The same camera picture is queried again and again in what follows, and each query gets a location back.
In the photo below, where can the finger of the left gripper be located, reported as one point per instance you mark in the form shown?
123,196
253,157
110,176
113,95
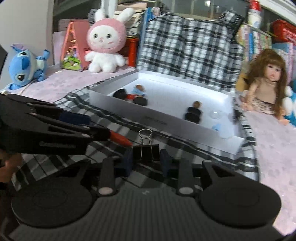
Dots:
17,110
58,134

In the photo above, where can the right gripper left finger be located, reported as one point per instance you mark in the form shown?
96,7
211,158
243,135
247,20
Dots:
112,168

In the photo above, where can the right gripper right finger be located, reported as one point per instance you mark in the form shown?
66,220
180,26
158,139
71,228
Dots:
181,170

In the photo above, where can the red crayon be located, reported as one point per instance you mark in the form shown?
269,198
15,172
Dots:
130,97
119,139

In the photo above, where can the black binder clip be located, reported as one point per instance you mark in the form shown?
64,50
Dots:
146,153

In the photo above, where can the small blue clip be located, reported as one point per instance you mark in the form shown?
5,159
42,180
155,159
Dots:
217,127

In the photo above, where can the brown acorn small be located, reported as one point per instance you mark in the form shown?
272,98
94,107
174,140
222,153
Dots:
197,104

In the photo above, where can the brown acorn large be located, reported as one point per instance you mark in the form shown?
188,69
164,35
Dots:
140,87

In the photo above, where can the black round lid disc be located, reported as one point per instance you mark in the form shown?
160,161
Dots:
140,101

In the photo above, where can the large blue plastic clip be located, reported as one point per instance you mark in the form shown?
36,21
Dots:
138,92

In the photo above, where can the person hand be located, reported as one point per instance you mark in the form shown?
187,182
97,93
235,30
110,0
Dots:
11,163

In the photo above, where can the blue Stitch plush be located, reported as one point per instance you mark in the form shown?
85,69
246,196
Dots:
25,67

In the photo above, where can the white cardboard box tray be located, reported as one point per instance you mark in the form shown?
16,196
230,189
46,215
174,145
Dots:
168,99

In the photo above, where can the binder clip on box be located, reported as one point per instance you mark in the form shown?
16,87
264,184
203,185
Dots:
236,115

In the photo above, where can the pink triangular toy house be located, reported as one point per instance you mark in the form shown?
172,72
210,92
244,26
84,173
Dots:
75,46

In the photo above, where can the pink snowflake tablecloth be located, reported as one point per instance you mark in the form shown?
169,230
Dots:
267,154

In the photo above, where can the pink white bunny plush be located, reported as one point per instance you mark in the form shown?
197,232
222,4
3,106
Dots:
106,37

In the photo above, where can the red metal can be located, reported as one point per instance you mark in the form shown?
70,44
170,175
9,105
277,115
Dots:
131,47

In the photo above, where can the black white plaid cloth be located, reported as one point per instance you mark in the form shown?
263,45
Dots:
201,51

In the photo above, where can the blue Doraemon plush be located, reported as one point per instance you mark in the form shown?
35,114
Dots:
289,103

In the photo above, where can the brown haired baby doll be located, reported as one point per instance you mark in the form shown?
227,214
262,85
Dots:
267,81

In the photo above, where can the stack of books left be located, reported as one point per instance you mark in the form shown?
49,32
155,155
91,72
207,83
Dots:
134,23

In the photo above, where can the row of books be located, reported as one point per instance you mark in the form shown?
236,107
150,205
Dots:
255,41

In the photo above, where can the stacked paper cups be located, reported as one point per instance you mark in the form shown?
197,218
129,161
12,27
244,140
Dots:
254,17

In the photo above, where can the red plastic basket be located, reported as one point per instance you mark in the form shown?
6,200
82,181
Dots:
283,32

